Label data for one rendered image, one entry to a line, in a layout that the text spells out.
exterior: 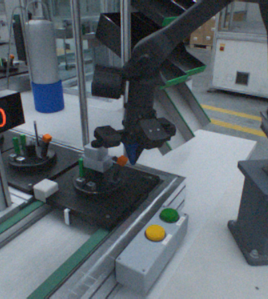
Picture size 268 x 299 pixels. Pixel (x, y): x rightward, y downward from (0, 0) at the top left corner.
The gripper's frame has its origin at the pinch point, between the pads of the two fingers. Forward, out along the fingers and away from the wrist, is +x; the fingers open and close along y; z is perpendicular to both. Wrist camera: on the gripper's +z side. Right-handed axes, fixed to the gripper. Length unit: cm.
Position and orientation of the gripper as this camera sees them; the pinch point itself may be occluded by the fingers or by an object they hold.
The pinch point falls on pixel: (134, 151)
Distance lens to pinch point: 72.5
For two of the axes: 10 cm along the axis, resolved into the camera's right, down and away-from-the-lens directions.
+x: -1.1, 8.6, 4.9
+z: 5.1, 4.8, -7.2
